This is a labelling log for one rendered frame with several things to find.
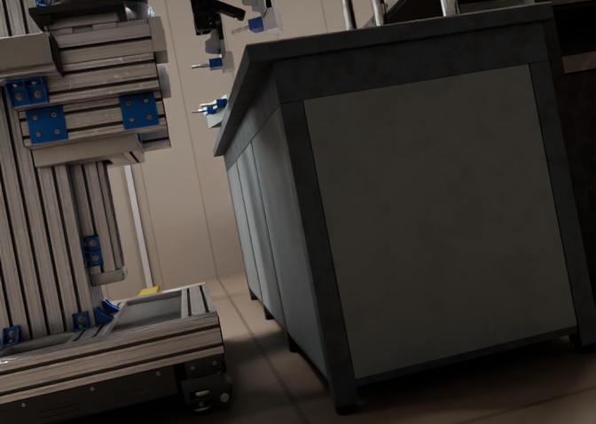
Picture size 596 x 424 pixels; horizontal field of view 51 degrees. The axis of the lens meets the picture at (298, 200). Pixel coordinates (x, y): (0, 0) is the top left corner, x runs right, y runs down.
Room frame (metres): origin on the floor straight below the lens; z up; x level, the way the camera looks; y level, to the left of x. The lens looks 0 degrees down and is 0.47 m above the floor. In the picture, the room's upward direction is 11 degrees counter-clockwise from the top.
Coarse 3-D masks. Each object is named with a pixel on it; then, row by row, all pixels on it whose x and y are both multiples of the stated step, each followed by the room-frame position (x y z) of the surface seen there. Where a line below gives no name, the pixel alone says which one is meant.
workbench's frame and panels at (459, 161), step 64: (256, 64) 1.32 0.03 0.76; (320, 64) 1.33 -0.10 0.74; (384, 64) 1.36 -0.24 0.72; (448, 64) 1.38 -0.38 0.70; (512, 64) 1.41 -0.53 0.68; (256, 128) 1.75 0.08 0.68; (320, 128) 1.33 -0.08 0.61; (384, 128) 1.35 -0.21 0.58; (448, 128) 1.38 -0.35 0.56; (512, 128) 1.41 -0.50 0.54; (256, 192) 2.06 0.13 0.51; (320, 192) 1.33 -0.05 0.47; (384, 192) 1.35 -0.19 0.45; (448, 192) 1.37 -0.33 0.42; (512, 192) 1.40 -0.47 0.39; (256, 256) 2.48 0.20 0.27; (320, 256) 1.32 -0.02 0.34; (384, 256) 1.35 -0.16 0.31; (448, 256) 1.37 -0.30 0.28; (512, 256) 1.40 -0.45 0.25; (576, 256) 1.42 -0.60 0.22; (320, 320) 1.32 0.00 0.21; (384, 320) 1.34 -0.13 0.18; (448, 320) 1.37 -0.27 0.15; (512, 320) 1.39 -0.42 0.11; (576, 320) 1.42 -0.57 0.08
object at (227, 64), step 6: (228, 54) 1.95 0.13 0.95; (210, 60) 1.94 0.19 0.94; (216, 60) 1.94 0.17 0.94; (222, 60) 1.94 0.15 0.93; (228, 60) 1.95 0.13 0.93; (192, 66) 1.95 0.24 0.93; (198, 66) 1.95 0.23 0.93; (204, 66) 1.95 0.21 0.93; (210, 66) 1.94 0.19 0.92; (216, 66) 1.94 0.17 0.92; (222, 66) 1.95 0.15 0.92; (228, 66) 1.95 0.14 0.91; (234, 66) 1.95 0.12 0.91; (228, 72) 1.99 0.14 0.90
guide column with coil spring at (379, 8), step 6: (372, 0) 2.92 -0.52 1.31; (378, 0) 2.91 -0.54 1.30; (372, 6) 2.93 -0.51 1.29; (378, 6) 2.91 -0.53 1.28; (384, 6) 2.92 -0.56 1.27; (378, 12) 2.91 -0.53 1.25; (384, 12) 2.91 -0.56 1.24; (378, 18) 2.91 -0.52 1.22; (384, 18) 2.91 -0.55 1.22; (378, 24) 2.92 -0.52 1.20; (384, 24) 2.91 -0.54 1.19
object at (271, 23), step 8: (272, 8) 1.59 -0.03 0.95; (264, 16) 1.59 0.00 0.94; (272, 16) 1.59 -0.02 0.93; (248, 24) 1.61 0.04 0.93; (256, 24) 1.60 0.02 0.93; (264, 24) 1.59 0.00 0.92; (272, 24) 1.59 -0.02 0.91; (280, 24) 1.62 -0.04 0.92; (232, 32) 1.64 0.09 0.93; (256, 32) 1.64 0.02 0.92; (272, 32) 1.62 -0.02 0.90
